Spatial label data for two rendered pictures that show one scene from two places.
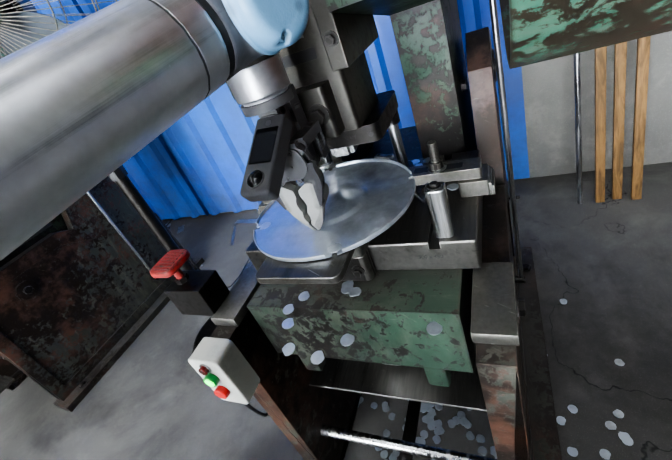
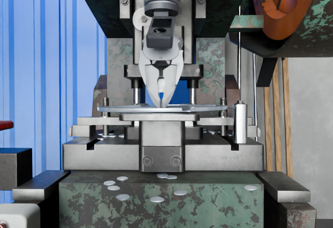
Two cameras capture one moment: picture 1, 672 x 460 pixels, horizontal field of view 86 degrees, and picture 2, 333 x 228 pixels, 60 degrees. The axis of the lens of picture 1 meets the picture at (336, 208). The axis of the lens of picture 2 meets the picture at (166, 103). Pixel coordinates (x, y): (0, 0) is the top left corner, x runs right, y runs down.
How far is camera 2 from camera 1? 0.42 m
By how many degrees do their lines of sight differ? 40
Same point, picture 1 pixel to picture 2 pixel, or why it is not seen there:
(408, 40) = (203, 53)
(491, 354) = (295, 205)
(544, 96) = not seen: hidden behind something
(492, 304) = (283, 182)
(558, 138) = not seen: hidden behind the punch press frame
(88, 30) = not seen: outside the picture
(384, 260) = (193, 160)
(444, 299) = (248, 180)
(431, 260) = (230, 161)
